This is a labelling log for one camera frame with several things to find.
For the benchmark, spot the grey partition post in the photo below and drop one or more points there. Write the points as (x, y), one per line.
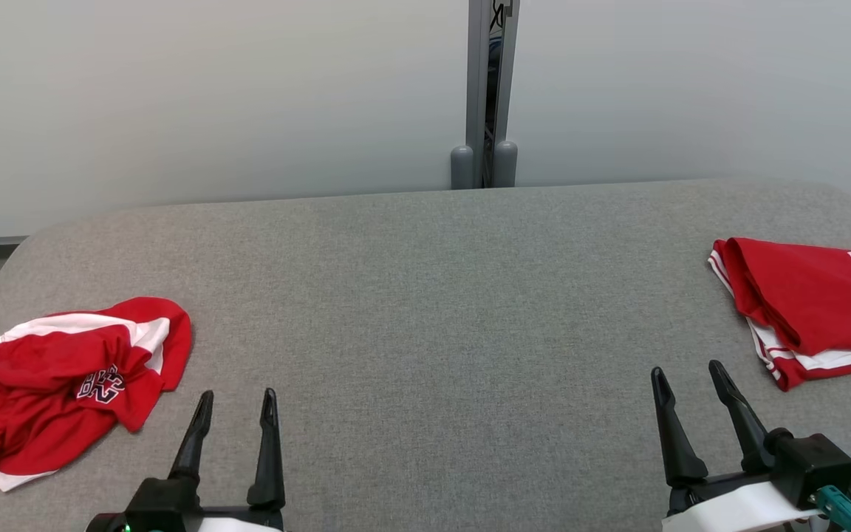
(477, 74)

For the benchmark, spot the red white jersey top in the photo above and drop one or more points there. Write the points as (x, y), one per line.
(810, 295)

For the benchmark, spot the red shorts with print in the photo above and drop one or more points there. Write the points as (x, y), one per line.
(49, 414)

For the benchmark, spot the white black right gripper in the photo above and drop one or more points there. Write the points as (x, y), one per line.
(736, 513)

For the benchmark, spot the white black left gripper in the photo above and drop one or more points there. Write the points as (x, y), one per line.
(244, 519)

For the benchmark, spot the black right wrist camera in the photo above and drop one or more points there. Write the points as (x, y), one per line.
(813, 465)

